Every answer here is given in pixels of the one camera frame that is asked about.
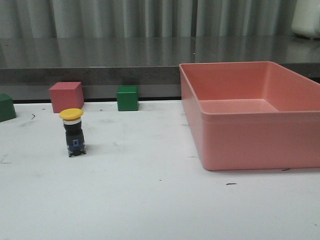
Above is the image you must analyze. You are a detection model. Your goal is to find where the yellow push button switch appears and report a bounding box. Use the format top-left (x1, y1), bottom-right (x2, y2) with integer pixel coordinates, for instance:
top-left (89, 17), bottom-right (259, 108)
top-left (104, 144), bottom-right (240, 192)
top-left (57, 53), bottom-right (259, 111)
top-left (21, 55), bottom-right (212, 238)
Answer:
top-left (59, 108), bottom-right (87, 157)

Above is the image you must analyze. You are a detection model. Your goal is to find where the green cube block centre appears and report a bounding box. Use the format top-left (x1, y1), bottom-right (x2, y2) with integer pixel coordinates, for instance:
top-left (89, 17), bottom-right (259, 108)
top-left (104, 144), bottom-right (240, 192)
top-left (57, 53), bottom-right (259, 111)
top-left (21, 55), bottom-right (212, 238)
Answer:
top-left (116, 86), bottom-right (139, 111)

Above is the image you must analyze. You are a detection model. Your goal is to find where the pink plastic bin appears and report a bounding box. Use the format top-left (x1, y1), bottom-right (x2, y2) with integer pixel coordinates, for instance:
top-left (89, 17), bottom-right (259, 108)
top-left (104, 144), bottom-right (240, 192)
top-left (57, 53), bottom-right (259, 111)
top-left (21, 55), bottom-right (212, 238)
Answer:
top-left (179, 61), bottom-right (320, 171)

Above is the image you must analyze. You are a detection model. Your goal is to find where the pink cube block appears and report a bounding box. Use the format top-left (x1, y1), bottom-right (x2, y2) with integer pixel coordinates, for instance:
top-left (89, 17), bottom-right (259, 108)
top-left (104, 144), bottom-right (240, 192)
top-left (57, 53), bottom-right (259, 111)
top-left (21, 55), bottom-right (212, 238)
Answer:
top-left (49, 81), bottom-right (84, 113)

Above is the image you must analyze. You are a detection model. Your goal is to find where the green block at left edge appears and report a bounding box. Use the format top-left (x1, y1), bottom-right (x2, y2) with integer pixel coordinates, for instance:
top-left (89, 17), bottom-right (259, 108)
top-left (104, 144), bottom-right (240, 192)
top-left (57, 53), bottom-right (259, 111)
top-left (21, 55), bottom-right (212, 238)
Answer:
top-left (0, 93), bottom-right (17, 122)

